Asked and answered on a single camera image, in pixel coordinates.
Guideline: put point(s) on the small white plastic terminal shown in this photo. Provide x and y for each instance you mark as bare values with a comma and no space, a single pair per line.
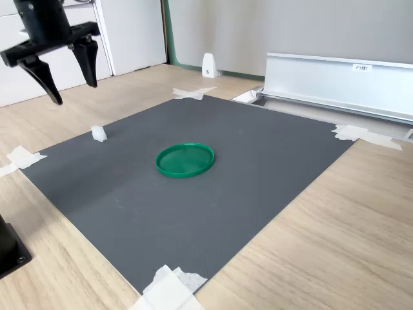
98,133

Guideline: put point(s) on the round green lid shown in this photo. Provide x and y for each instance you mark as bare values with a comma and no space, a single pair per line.
184,161

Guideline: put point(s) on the white cabinet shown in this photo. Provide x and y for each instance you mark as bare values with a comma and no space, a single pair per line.
135,32

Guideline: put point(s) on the white tape strip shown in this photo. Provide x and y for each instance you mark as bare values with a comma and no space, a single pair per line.
8,170
151,298
21,155
350,132
184,93
167,277
384,142
206,90

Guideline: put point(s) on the green partition edge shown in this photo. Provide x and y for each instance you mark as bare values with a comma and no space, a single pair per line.
171,38

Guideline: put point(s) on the silver socket box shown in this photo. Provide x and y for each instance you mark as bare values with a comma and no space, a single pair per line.
248,97

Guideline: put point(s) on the dark grey mat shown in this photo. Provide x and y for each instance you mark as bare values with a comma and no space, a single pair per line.
209,210

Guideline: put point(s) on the grey partition panel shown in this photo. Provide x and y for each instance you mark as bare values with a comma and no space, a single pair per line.
290,26

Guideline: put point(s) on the white corner bracket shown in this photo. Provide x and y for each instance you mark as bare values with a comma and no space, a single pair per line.
209,66

